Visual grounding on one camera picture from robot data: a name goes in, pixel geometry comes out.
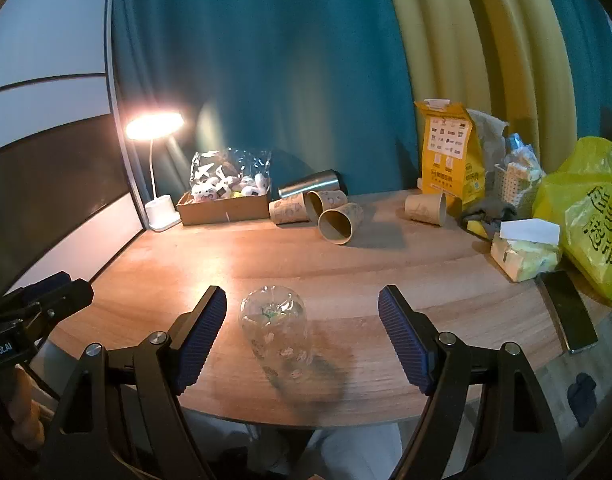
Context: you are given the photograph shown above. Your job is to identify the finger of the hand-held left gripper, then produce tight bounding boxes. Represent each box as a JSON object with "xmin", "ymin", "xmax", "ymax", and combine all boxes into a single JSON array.
[
  {"xmin": 6, "ymin": 271, "xmax": 83, "ymax": 306},
  {"xmin": 21, "ymin": 280, "xmax": 95, "ymax": 333}
]

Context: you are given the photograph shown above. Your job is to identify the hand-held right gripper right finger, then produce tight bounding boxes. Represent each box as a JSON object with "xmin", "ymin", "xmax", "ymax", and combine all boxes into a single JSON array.
[{"xmin": 377, "ymin": 285, "xmax": 569, "ymax": 480}]

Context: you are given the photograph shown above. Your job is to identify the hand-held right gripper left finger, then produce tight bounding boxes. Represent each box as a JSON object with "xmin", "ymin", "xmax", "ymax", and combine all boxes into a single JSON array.
[{"xmin": 38, "ymin": 285, "xmax": 227, "ymax": 480}]

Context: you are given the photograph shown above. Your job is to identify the clear glass cup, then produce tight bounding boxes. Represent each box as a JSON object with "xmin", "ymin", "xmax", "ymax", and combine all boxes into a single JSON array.
[{"xmin": 239, "ymin": 285, "xmax": 317, "ymax": 380}]

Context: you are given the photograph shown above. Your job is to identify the brown paper cup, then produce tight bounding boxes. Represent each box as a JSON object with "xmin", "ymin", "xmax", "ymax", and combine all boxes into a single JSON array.
[
  {"xmin": 303, "ymin": 189, "xmax": 348, "ymax": 223},
  {"xmin": 269, "ymin": 192, "xmax": 311, "ymax": 225},
  {"xmin": 318, "ymin": 202, "xmax": 364, "ymax": 246},
  {"xmin": 405, "ymin": 191, "xmax": 447, "ymax": 227}
]

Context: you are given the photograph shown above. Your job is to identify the person's left hand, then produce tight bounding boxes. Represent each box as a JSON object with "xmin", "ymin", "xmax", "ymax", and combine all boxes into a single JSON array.
[{"xmin": 6, "ymin": 365, "xmax": 46, "ymax": 453}]

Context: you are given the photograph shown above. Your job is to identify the person's white trousers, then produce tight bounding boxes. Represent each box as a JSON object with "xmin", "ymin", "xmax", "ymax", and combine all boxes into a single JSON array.
[{"xmin": 183, "ymin": 405, "xmax": 481, "ymax": 480}]

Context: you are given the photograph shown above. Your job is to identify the brown cardboard box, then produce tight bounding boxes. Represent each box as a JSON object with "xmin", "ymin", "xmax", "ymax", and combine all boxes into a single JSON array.
[{"xmin": 176, "ymin": 191, "xmax": 273, "ymax": 227}]

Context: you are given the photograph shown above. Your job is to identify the yellow sponge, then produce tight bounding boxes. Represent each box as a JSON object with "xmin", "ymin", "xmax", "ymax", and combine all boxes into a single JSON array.
[{"xmin": 464, "ymin": 219, "xmax": 495, "ymax": 240}]

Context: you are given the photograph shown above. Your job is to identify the tissue pack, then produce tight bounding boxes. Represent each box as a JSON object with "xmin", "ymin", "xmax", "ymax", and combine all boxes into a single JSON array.
[{"xmin": 490, "ymin": 219, "xmax": 562, "ymax": 283}]

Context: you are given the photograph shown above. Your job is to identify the grey cloth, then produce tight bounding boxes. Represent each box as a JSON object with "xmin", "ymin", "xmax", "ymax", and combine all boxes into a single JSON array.
[{"xmin": 460, "ymin": 199, "xmax": 521, "ymax": 236}]

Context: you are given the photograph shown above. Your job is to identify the black smartphone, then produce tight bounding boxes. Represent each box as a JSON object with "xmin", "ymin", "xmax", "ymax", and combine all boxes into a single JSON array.
[{"xmin": 540, "ymin": 270, "xmax": 599, "ymax": 356}]

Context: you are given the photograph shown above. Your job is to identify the clear bag of toys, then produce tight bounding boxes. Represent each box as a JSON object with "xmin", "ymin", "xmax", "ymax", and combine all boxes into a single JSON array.
[{"xmin": 190, "ymin": 147, "xmax": 273, "ymax": 203}]

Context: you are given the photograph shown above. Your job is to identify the white woven basket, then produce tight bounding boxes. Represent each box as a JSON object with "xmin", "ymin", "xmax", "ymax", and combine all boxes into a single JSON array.
[{"xmin": 494, "ymin": 162, "xmax": 539, "ymax": 217}]

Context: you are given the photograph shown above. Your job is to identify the steel tumbler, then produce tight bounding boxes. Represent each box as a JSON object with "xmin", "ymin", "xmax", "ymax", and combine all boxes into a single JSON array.
[{"xmin": 278, "ymin": 169, "xmax": 347, "ymax": 200}]

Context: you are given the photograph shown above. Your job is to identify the dark blue slipper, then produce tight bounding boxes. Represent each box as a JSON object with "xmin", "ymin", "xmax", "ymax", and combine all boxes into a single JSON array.
[{"xmin": 567, "ymin": 372, "xmax": 599, "ymax": 428}]

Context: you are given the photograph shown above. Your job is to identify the white desk lamp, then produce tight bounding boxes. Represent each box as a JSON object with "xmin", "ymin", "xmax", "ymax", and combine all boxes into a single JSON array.
[{"xmin": 125, "ymin": 111, "xmax": 185, "ymax": 233}]

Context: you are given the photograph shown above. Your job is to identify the yellow paper bag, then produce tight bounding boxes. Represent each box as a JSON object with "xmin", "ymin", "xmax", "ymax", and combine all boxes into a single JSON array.
[{"xmin": 415, "ymin": 99, "xmax": 486, "ymax": 211}]

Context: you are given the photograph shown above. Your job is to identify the clear plastic packet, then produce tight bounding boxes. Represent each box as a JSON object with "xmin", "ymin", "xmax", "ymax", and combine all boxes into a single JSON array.
[{"xmin": 503, "ymin": 132, "xmax": 545, "ymax": 182}]

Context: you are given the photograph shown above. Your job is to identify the yellow plastic bag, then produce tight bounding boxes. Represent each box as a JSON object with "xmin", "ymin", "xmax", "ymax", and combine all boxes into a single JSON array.
[{"xmin": 532, "ymin": 136, "xmax": 612, "ymax": 313}]

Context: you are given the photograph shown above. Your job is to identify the teal curtain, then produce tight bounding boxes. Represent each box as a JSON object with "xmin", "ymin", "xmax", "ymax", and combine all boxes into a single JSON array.
[{"xmin": 106, "ymin": 0, "xmax": 421, "ymax": 206}]

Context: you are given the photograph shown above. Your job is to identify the yellow curtain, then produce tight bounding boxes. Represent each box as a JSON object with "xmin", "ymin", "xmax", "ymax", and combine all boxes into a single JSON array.
[{"xmin": 381, "ymin": 0, "xmax": 612, "ymax": 196}]

